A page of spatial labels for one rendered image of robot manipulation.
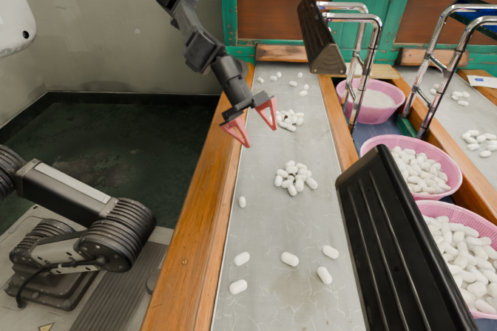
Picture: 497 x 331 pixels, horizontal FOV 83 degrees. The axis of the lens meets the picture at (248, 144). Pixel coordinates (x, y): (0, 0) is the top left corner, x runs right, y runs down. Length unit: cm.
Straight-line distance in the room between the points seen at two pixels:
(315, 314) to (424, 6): 133
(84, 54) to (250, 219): 237
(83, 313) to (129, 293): 12
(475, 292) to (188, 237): 59
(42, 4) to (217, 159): 227
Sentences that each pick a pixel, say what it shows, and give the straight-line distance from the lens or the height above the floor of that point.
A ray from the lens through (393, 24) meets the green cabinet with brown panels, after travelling 154.
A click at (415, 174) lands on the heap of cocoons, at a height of 74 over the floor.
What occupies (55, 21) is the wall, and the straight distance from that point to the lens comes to 286.
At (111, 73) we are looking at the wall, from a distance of 281.
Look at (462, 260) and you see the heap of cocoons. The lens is 79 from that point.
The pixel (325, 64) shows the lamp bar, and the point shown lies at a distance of 67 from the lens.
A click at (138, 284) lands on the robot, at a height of 48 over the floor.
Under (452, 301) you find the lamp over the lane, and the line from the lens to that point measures 25.
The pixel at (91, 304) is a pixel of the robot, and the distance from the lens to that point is 100.
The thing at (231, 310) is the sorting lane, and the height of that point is 74.
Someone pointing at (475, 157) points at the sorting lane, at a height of 74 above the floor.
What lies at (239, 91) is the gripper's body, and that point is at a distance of 64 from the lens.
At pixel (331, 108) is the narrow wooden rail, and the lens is 112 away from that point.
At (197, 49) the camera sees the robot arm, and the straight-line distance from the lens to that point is 67.
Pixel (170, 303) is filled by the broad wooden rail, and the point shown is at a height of 76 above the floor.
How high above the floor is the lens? 130
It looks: 37 degrees down
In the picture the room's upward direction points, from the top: straight up
